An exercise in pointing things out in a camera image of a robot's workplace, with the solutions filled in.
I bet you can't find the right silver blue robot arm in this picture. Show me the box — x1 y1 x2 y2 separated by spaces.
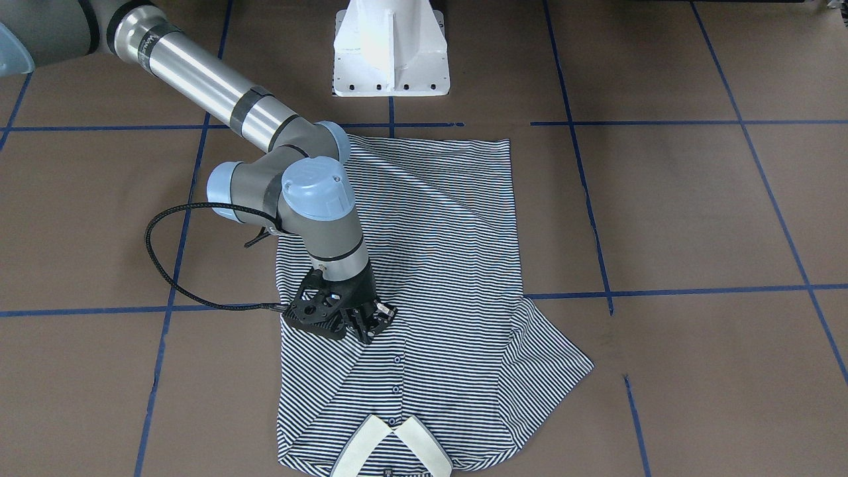
2 1 397 345

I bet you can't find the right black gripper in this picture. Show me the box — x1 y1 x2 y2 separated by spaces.
306 266 399 345

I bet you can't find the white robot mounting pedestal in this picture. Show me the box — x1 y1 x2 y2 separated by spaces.
331 1 451 97

